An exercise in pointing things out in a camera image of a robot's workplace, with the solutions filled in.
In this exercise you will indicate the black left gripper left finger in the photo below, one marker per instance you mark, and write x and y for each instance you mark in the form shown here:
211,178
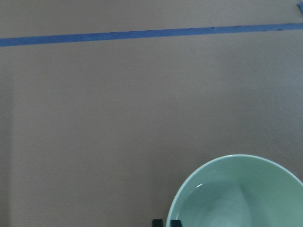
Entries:
157,223

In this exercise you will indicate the black right-side left gripper right finger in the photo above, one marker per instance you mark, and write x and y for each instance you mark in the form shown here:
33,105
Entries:
175,223

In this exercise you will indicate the mint green bowl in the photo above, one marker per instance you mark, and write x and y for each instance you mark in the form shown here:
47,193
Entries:
239,191

